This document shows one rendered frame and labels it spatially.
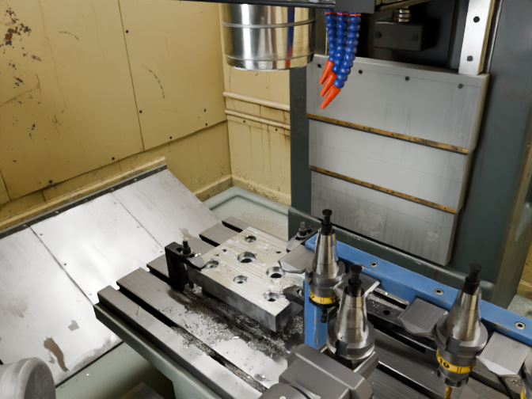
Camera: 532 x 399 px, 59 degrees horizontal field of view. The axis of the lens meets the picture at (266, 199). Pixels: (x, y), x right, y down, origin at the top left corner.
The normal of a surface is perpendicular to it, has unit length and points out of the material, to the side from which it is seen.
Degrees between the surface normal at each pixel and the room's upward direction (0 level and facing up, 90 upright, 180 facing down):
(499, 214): 90
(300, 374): 1
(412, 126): 88
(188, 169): 90
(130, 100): 90
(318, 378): 1
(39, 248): 24
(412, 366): 0
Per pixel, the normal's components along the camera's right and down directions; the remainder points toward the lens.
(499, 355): -0.04, -0.88
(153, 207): 0.27, -0.68
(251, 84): -0.66, 0.38
